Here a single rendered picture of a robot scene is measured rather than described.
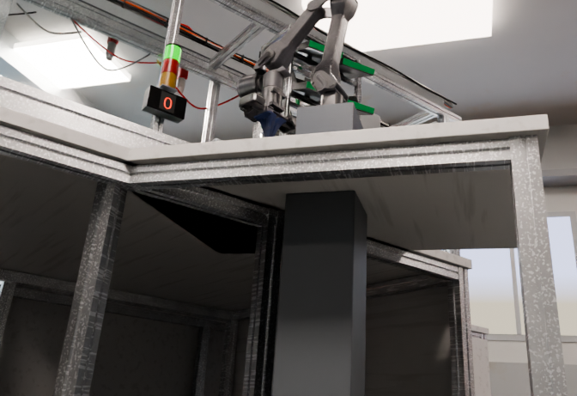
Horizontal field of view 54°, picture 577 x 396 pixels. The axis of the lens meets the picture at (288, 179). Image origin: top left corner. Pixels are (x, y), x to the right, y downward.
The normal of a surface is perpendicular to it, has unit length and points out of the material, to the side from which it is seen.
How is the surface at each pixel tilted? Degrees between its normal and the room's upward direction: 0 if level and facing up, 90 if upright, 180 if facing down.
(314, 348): 90
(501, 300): 90
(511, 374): 90
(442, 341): 90
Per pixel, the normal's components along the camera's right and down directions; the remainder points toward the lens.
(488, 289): -0.29, -0.39
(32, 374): 0.60, -0.28
